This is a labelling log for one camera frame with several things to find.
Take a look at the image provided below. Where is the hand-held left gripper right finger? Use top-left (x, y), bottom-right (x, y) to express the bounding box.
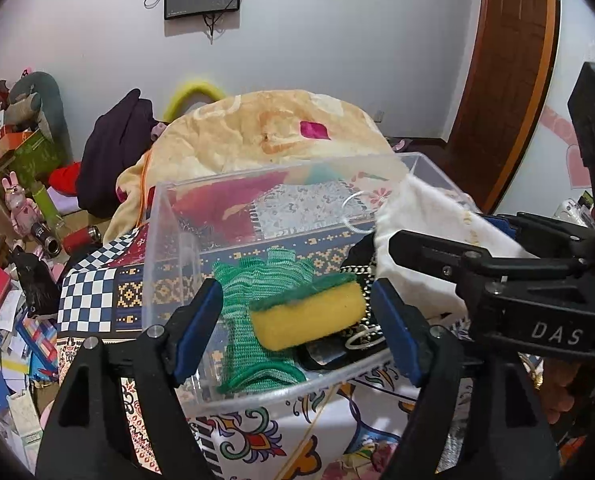
top-left (370, 277), bottom-right (561, 480)

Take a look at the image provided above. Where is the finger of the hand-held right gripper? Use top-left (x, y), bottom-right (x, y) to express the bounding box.
top-left (387, 229), bottom-right (587, 292)
top-left (481, 211), bottom-right (595, 259)

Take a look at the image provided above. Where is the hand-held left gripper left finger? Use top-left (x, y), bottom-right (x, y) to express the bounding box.
top-left (35, 277), bottom-right (226, 480)

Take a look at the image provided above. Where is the white cloth bag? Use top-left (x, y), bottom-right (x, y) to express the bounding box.
top-left (375, 175), bottom-right (539, 322)

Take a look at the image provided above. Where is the clear plastic box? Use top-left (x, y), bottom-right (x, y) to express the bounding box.
top-left (145, 151), bottom-right (483, 418)

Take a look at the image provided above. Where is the yellow sponge with green pad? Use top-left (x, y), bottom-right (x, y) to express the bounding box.
top-left (248, 272), bottom-right (367, 352)

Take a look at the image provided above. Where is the green mesh cloth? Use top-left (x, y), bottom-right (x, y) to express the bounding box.
top-left (212, 247), bottom-right (319, 395)

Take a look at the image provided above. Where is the black patterned pouch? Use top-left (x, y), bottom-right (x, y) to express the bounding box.
top-left (295, 240), bottom-right (394, 373)

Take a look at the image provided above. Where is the colourful patterned blanket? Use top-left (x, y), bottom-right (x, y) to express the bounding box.
top-left (56, 170), bottom-right (545, 480)

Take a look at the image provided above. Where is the red cylinder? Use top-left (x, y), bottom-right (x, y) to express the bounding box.
top-left (62, 225), bottom-right (102, 257)

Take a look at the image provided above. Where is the brown wooden door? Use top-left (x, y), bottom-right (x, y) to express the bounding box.
top-left (441, 0), bottom-right (561, 214)

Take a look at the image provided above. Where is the black figurine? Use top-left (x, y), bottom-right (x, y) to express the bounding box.
top-left (10, 251), bottom-right (62, 319)

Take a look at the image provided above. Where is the black flashlight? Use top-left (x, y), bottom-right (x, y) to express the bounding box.
top-left (30, 222), bottom-right (64, 259)

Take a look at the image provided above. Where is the pile of papers and books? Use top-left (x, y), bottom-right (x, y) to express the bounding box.
top-left (0, 280), bottom-right (62, 463)

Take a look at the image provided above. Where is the green tube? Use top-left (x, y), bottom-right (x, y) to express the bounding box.
top-left (30, 182), bottom-right (67, 229)

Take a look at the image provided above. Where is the dark purple garment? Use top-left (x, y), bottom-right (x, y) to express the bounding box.
top-left (76, 88), bottom-right (156, 220)

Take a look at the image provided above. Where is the red cloth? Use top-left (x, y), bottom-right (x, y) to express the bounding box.
top-left (48, 161), bottom-right (84, 197)

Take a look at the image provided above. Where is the pink rabbit toy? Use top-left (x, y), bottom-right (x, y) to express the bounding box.
top-left (2, 171), bottom-right (42, 237)

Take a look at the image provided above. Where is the green cardboard box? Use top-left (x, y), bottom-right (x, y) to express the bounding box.
top-left (0, 130), bottom-right (64, 192)

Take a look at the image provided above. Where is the grey plush toy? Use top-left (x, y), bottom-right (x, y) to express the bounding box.
top-left (6, 71), bottom-right (73, 162)

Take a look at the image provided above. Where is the pink heart wall sticker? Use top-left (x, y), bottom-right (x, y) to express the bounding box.
top-left (542, 105), bottom-right (595, 189)

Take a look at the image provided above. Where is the yellow-green fuzzy ring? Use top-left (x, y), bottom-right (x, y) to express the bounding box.
top-left (164, 80), bottom-right (227, 122)

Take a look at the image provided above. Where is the black monitor cable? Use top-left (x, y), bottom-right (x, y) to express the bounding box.
top-left (204, 11), bottom-right (222, 44)

